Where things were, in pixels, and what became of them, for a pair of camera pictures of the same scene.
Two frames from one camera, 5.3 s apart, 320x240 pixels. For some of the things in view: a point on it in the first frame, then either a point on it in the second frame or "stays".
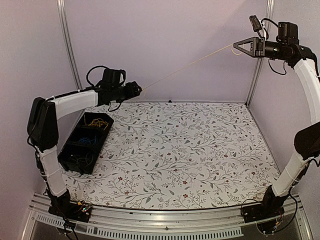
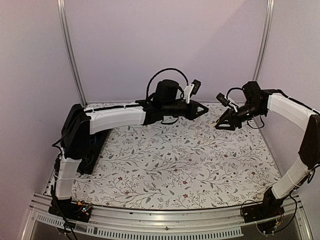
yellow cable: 224,46 → 212,124
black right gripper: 259,44 → 235,121
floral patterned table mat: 174,155 stays
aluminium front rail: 218,222 stays
